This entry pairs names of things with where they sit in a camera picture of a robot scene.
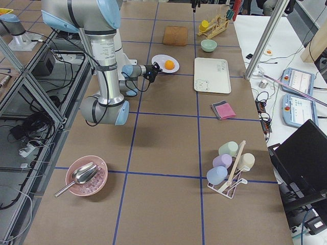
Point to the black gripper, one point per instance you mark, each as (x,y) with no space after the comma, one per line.
(148,69)

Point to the white plate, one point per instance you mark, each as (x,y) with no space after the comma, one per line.
(161,59)

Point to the orange fruit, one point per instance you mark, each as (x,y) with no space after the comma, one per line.
(169,65)

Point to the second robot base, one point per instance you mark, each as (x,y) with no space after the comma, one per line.
(11,25)

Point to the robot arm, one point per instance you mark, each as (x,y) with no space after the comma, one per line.
(195,4)
(117,75)

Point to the brown wooden tray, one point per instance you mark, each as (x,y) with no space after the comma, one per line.
(176,36)

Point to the cream bear tray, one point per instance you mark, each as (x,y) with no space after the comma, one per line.
(211,75)

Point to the green bowl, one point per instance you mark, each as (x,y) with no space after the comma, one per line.
(208,45)

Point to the yellow mug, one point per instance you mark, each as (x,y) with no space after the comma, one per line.
(203,26)

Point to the grey cloth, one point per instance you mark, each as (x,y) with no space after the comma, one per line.
(214,105)

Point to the wooden cup drying rack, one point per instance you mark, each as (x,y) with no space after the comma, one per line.
(217,25)

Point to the pink cloth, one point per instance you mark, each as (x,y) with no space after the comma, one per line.
(225,111)

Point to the dark green cup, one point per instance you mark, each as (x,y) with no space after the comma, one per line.
(229,14)

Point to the red cylinder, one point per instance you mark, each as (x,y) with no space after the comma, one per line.
(237,4)

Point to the small metal cylinder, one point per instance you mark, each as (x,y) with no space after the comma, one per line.
(263,83)

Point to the fried egg toy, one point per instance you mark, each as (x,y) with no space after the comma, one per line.
(268,52)

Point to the purple cup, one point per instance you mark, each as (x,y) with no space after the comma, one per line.
(224,160)

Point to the blue cup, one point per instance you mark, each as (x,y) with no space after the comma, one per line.
(216,175)

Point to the metal spoon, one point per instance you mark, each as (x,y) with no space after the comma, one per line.
(80,176)

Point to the beige cup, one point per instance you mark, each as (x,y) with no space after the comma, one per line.
(246,160)

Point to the pink bowl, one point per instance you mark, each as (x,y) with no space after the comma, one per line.
(93,180)

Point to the white cup holder rack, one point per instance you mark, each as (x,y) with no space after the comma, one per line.
(229,186)

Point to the blue tablet near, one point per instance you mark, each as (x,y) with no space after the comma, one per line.
(297,110)

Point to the blue tablet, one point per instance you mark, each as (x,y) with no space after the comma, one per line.
(299,80)
(297,110)

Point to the blue tablet far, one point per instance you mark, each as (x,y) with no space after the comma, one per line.
(299,80)

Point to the black laptop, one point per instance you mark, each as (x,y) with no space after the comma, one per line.
(301,162)

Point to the aluminium frame post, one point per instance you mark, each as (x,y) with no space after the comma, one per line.
(270,27)

